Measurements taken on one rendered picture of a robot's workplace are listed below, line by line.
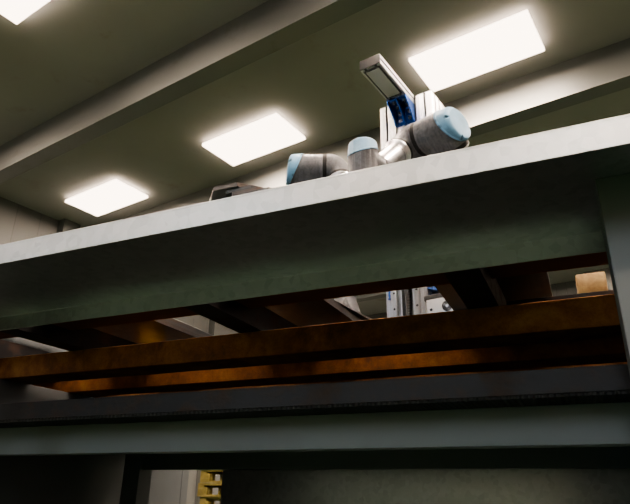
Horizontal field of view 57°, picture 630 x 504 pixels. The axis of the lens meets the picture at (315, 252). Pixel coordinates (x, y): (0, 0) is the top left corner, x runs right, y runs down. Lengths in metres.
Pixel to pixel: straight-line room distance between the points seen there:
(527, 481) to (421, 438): 0.77
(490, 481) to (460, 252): 0.90
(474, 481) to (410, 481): 0.17
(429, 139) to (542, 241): 1.06
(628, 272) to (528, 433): 0.29
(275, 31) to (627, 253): 5.05
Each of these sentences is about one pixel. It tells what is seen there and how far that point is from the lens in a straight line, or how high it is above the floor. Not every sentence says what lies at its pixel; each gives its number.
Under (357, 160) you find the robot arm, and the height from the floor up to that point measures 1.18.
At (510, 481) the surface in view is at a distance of 1.62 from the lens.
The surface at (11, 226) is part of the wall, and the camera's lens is 10.32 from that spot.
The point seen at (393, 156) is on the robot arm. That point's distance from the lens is 1.79.
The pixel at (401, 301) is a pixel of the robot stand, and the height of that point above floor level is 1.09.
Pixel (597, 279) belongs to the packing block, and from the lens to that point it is 1.18.
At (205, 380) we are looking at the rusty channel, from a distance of 1.45.
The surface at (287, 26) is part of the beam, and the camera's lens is 5.50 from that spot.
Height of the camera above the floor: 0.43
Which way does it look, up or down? 23 degrees up
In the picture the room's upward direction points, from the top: 1 degrees clockwise
